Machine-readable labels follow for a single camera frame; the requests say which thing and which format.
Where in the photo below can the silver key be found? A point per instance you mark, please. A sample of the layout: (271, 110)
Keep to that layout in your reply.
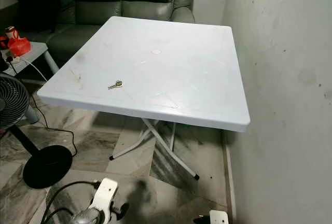
(115, 84)

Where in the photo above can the white plastic folding table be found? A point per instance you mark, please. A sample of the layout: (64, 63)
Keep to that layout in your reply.
(166, 79)

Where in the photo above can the black standing fan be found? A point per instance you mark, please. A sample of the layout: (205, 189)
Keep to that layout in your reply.
(10, 102)

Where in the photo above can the light blue side table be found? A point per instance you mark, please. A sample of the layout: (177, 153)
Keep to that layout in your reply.
(37, 50)

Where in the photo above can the white power strip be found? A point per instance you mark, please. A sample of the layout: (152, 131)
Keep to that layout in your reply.
(12, 57)

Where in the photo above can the red plastic bag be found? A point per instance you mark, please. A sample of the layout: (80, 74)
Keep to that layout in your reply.
(19, 46)

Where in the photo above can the green leather sofa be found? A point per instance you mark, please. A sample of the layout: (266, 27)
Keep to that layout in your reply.
(98, 11)

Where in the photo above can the brown paper cup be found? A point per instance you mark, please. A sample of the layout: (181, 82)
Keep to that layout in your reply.
(10, 31)

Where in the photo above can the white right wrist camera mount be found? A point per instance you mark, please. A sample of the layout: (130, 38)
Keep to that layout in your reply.
(219, 217)

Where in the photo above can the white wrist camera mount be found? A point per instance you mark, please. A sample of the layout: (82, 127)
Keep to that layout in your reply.
(105, 193)
(219, 217)

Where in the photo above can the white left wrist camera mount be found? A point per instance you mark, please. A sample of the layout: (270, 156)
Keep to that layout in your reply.
(105, 193)

